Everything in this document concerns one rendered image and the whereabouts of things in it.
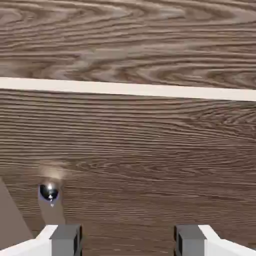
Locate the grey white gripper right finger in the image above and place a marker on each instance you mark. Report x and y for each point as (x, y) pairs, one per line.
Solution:
(190, 242)

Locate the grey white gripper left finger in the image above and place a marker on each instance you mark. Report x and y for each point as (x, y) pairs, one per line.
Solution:
(64, 242)

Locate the brown wooden cabinet door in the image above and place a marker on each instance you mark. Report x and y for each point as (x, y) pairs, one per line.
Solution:
(140, 160)
(128, 40)

